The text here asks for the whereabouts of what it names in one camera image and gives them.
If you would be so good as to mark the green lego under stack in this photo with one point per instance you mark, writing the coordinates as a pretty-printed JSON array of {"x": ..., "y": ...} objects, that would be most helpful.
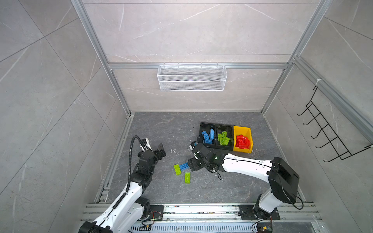
[{"x": 224, "y": 141}]

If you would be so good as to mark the yellow plastic bin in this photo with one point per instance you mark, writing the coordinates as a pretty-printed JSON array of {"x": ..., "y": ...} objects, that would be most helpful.
[{"x": 238, "y": 130}]

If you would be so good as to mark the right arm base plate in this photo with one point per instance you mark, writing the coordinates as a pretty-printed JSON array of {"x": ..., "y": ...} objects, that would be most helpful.
[{"x": 253, "y": 212}]

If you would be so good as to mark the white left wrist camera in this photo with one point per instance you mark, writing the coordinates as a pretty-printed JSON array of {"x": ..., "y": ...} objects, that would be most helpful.
[{"x": 145, "y": 144}]

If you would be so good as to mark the black bin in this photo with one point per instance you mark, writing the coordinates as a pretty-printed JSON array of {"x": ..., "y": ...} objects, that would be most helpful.
[
  {"x": 230, "y": 133},
  {"x": 206, "y": 127}
]

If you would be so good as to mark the white wire mesh basket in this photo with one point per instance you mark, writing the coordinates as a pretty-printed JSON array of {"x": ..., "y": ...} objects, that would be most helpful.
[{"x": 192, "y": 77}]

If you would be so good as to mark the green lego small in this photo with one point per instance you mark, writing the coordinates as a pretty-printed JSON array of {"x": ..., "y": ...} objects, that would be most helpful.
[{"x": 187, "y": 177}]

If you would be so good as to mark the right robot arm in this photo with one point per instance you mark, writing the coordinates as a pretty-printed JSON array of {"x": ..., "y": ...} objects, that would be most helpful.
[{"x": 283, "y": 180}]

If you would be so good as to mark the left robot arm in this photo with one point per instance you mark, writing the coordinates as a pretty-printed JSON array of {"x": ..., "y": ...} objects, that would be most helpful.
[{"x": 130, "y": 206}]

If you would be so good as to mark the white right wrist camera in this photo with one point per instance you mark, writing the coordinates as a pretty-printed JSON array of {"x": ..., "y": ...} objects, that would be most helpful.
[{"x": 192, "y": 145}]

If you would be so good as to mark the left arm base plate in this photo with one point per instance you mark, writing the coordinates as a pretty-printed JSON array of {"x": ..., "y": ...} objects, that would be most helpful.
[{"x": 153, "y": 211}]

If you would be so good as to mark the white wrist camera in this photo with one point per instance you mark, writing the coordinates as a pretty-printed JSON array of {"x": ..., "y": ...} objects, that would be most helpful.
[
  {"x": 192, "y": 145},
  {"x": 145, "y": 144}
]

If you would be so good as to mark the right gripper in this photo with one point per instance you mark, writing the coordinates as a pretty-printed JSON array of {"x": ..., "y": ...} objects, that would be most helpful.
[{"x": 192, "y": 164}]

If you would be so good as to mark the blue lego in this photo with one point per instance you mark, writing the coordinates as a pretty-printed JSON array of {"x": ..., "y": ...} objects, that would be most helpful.
[
  {"x": 205, "y": 135},
  {"x": 208, "y": 141},
  {"x": 212, "y": 134}
]

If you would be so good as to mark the red arch lego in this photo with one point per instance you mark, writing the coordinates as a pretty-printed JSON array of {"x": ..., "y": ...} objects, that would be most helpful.
[{"x": 242, "y": 142}]

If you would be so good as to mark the black wire hook rack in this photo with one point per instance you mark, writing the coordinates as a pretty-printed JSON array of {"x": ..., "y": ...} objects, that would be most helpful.
[{"x": 325, "y": 128}]

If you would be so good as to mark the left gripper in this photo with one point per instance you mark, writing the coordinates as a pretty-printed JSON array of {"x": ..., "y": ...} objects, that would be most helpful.
[{"x": 159, "y": 156}]

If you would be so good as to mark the aluminium front rail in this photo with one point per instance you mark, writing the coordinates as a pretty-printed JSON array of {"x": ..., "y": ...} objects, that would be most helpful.
[{"x": 224, "y": 218}]

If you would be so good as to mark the blue lego low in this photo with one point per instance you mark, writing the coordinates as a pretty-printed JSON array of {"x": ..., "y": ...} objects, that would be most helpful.
[{"x": 184, "y": 167}]

